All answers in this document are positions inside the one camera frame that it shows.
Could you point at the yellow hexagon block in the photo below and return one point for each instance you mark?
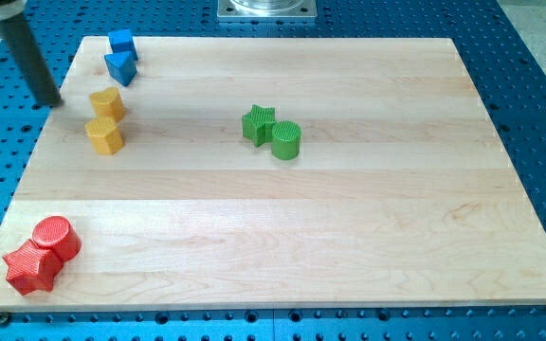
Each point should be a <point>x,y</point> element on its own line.
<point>104,135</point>

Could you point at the yellow heart block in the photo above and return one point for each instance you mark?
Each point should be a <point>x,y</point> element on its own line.
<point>108,103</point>

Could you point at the green cylinder block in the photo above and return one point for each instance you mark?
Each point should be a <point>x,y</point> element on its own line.
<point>285,144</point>

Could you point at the green star block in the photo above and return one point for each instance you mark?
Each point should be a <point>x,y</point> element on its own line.
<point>257,124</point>

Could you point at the wooden board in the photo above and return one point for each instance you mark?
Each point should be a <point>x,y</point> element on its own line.
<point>402,194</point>

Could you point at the blue triangle block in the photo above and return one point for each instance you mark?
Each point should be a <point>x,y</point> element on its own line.
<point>121,67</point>

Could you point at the blue cube block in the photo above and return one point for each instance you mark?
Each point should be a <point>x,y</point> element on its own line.
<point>123,41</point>

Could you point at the red cylinder block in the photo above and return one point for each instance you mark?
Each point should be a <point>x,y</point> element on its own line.
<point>57,234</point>

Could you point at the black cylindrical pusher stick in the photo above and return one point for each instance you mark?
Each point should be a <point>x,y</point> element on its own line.
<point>24,49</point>

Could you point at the red star block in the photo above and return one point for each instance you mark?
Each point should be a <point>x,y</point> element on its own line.
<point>31,268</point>

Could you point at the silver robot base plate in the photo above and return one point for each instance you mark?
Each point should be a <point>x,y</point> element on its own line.
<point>231,9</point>

